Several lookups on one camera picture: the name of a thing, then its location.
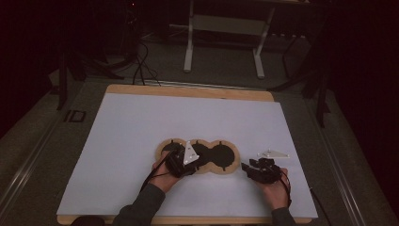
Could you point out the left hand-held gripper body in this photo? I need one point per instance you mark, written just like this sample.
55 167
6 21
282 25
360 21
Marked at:
178 163

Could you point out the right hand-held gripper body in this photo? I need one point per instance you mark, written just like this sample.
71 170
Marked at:
266 171

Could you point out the wooden peanut-shaped puzzle board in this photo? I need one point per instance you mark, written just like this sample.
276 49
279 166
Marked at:
233 163

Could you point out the person's left hand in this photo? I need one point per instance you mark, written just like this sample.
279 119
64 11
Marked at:
164 182

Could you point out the person's right hand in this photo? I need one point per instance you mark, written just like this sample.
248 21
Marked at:
276 194

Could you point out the white table mat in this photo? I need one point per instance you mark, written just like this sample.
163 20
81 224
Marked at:
175 116

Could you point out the wooden table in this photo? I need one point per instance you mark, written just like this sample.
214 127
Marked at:
188 91

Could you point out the black tripod stand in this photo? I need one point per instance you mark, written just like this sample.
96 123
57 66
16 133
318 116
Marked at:
321 97
62 84

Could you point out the person's dark clothing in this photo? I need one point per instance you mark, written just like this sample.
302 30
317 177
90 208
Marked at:
87 221

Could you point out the white metal stand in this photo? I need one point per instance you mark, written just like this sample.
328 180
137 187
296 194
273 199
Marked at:
188 53

